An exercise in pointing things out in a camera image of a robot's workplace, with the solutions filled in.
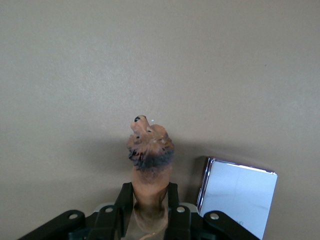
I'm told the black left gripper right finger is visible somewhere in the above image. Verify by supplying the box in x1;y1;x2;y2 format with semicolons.
163;182;261;240

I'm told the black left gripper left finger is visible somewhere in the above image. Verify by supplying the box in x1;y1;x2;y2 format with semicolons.
17;182;136;240

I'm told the white small card box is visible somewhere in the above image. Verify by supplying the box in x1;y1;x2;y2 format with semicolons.
195;155;279;240

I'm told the brown table cover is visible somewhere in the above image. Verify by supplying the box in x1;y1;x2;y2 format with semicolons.
0;0;320;240

